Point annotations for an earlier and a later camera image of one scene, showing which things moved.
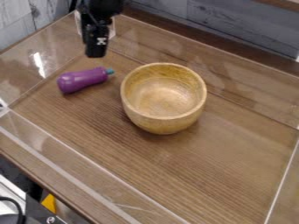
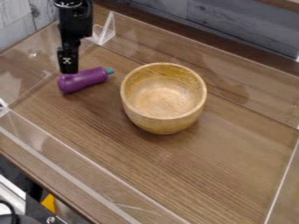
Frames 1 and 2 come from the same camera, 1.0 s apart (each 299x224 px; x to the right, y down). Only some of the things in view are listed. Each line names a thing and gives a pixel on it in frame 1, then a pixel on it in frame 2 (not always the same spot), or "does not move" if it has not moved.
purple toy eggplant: (72, 80) does not move
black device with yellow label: (44, 210) does not move
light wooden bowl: (163, 96) does not move
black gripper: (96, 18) -> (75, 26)
